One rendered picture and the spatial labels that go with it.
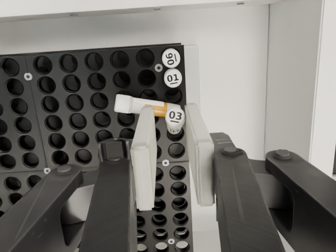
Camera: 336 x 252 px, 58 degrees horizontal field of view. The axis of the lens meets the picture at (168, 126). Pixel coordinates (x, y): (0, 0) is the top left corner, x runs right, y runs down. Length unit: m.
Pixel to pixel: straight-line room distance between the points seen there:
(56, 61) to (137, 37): 0.08
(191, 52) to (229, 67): 0.04
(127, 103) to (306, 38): 0.13
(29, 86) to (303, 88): 0.19
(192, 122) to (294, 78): 0.11
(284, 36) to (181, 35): 0.09
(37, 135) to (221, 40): 0.17
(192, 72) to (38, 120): 0.13
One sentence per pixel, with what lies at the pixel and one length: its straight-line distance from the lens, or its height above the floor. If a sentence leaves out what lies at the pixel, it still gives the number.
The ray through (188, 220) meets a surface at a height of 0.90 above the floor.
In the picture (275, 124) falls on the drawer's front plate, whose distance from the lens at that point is 0.28.
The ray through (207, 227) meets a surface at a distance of 0.35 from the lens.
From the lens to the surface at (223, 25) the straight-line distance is 0.29.
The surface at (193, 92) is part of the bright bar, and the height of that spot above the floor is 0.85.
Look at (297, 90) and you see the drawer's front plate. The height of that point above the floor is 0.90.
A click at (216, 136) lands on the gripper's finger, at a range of 0.15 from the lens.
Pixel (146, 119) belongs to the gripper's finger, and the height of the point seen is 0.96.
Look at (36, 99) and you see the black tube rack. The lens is 0.24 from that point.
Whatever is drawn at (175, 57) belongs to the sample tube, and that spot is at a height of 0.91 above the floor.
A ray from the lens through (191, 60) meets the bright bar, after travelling 0.27.
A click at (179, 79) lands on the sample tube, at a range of 0.21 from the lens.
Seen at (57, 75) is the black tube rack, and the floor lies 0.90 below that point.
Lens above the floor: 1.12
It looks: 72 degrees down
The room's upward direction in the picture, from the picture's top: 176 degrees clockwise
